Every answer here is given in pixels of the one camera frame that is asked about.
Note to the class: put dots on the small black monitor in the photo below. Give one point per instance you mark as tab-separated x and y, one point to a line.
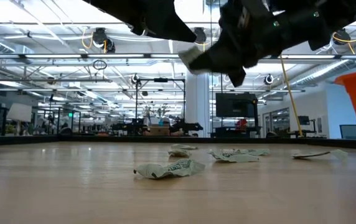
304	120

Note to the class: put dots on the brown cardboard box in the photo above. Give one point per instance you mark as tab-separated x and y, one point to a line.
160	130

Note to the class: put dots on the red chair back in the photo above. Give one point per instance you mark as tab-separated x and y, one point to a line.
241	124

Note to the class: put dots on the large black monitor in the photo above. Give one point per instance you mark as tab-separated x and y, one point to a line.
236	105

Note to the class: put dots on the black metal frame rig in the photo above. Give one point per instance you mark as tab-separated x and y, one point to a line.
136	99

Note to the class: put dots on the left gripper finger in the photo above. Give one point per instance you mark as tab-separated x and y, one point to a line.
156	18

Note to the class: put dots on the white green Truvia packet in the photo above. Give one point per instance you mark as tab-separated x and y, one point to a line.
186	55
310	154
340	153
232	157
184	147
259	152
178	153

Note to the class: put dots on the yellow pole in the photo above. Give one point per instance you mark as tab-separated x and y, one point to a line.
291	99

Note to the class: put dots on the white building column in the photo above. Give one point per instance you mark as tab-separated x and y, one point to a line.
197	105

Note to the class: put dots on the white panel board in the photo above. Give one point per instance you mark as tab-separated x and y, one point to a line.
19	112

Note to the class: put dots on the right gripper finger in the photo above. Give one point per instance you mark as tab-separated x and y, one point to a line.
237	77
221	57

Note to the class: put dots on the crumpled Truvia packet with print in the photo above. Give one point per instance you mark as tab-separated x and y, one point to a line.
171	169

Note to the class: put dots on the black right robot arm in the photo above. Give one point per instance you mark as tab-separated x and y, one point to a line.
324	21

